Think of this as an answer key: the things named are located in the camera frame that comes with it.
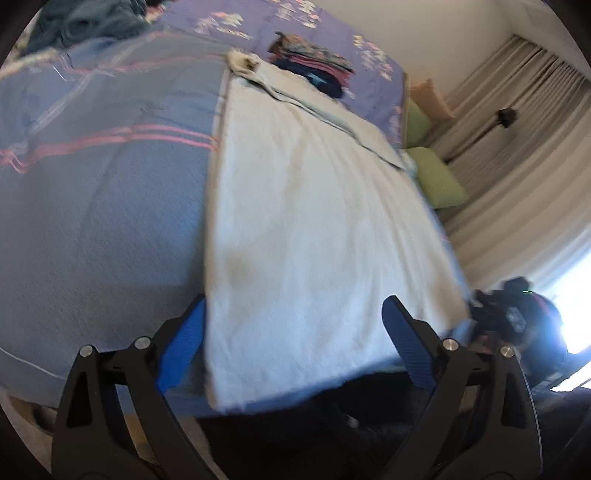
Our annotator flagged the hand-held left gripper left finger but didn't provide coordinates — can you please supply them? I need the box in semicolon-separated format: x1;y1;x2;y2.
52;293;227;480

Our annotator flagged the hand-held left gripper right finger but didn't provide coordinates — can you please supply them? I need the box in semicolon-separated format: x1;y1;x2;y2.
382;295;541;480

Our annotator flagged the white cream towel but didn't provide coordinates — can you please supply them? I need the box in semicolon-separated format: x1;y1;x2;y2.
203;51;472;411

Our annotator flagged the stack of folded clothes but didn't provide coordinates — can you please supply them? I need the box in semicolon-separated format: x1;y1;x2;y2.
268;31;356;70

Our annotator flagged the person's dark clothing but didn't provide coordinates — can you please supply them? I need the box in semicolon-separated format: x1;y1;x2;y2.
198;369;591;480

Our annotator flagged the beige curtain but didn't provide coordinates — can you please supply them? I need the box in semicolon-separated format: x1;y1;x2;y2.
434;34;591;352

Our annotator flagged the blue striped bed sheet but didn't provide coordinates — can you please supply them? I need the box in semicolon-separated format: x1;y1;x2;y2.
0;32;467;416

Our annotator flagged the green pillow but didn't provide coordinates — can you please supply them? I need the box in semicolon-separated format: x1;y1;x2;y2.
409;147;469;208
404;99;432;148

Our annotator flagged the black floor lamp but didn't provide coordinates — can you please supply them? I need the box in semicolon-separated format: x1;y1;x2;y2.
444;107;518;163

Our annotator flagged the peach pillow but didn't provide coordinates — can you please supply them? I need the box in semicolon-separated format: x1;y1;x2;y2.
410;78;455;123

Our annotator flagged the pink folded garment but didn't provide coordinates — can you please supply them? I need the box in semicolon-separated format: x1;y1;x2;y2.
281;55;352;75

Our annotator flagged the purple tree-print sheet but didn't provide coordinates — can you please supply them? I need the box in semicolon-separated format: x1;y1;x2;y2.
157;0;409;148

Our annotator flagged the teal fleece blanket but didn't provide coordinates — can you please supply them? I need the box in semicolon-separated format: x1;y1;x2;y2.
23;0;148;52

